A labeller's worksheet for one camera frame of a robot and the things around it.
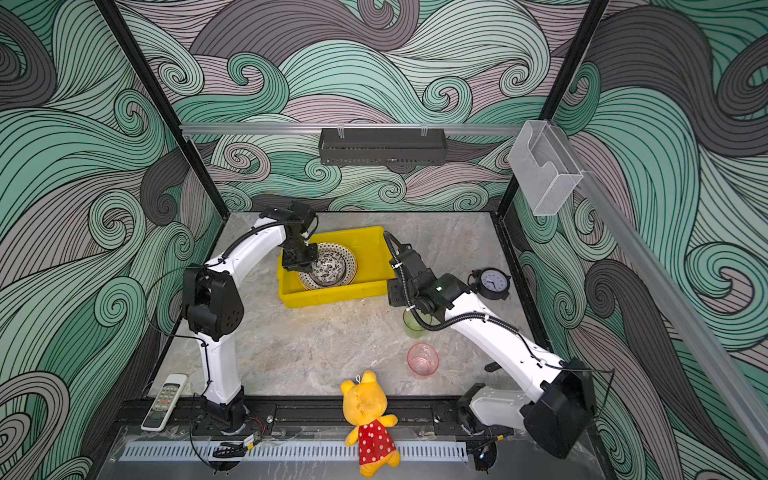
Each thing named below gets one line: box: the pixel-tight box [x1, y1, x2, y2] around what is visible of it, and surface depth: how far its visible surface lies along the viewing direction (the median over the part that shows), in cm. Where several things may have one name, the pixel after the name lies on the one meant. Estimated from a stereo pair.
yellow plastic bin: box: [277, 226, 395, 308], surface depth 99 cm
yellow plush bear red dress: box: [340, 370, 400, 477], surface depth 70 cm
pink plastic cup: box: [407, 342, 440, 380], surface depth 83 cm
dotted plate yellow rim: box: [298, 242, 358, 290], surface depth 94 cm
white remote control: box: [140, 373, 189, 432], surface depth 76 cm
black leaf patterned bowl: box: [309, 253, 346, 286], surface depth 94 cm
